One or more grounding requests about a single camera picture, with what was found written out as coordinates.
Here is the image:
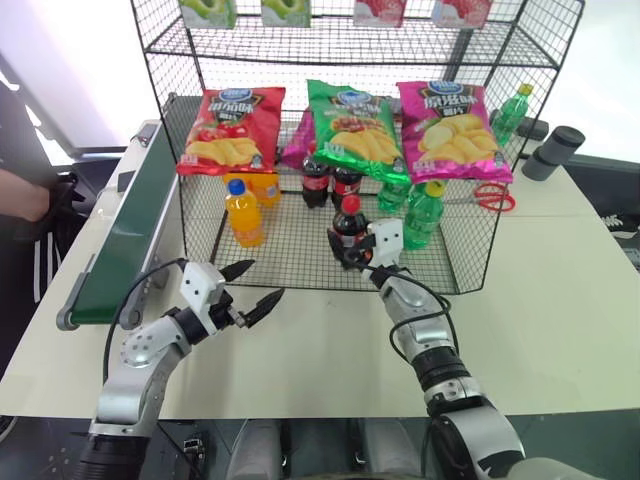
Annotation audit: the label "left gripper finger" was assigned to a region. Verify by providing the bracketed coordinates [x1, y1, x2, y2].
[217, 258, 257, 289]
[243, 287, 287, 330]

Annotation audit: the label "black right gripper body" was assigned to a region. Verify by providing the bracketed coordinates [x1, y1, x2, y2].
[349, 232, 377, 272]

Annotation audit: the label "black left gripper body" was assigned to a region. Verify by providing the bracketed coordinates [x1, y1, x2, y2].
[206, 288, 252, 334]

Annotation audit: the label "cola bottle red cap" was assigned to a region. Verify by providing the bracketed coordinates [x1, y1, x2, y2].
[327, 194, 374, 271]

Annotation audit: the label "green belt conveyor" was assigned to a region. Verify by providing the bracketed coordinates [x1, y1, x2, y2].
[55, 119, 189, 331]

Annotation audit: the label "black block behind rack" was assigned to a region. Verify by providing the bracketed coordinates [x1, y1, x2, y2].
[514, 118, 549, 141]

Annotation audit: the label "orange soda bottle blue cap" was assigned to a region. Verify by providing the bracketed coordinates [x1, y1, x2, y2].
[224, 179, 265, 250]

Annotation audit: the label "cola bottle red label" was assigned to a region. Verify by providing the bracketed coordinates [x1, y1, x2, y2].
[301, 155, 334, 210]
[330, 167, 365, 204]

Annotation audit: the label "green soda bottle yellow cap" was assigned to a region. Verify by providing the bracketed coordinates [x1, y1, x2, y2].
[489, 83, 535, 149]
[402, 180, 446, 251]

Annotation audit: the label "magenta chips bag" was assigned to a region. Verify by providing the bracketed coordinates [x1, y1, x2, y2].
[281, 107, 317, 170]
[396, 79, 515, 185]

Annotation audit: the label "green chips bag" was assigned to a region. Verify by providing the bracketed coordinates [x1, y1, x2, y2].
[305, 78, 412, 186]

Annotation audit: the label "red chips bag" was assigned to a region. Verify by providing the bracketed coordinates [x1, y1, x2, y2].
[175, 87, 287, 177]

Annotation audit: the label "person black striped clothing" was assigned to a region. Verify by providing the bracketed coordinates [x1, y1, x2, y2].
[0, 64, 90, 304]

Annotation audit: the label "gray cylindrical device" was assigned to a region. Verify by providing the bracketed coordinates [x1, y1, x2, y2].
[521, 125, 585, 182]

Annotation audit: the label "red snack box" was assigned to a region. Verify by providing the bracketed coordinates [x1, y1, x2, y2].
[432, 0, 494, 29]
[353, 0, 405, 28]

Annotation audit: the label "green snack box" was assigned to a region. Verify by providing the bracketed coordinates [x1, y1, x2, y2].
[260, 0, 311, 29]
[178, 0, 237, 29]

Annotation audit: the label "black wire rack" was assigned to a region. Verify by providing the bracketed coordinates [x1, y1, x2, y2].
[128, 0, 586, 294]

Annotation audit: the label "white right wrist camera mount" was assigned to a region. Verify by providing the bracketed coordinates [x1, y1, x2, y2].
[367, 217, 405, 269]

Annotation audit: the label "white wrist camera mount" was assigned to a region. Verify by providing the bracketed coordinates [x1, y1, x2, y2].
[179, 262, 227, 314]
[367, 217, 405, 269]

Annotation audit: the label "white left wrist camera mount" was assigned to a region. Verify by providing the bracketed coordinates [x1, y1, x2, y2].
[179, 262, 227, 314]

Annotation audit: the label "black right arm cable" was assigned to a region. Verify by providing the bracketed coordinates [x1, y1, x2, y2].
[360, 264, 460, 362]

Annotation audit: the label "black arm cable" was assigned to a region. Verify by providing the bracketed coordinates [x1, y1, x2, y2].
[360, 264, 460, 362]
[102, 257, 189, 386]

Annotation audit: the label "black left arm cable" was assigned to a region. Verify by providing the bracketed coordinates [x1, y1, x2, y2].
[102, 257, 189, 386]

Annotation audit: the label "red handled scissors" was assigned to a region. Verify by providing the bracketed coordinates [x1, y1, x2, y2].
[444, 182, 516, 214]

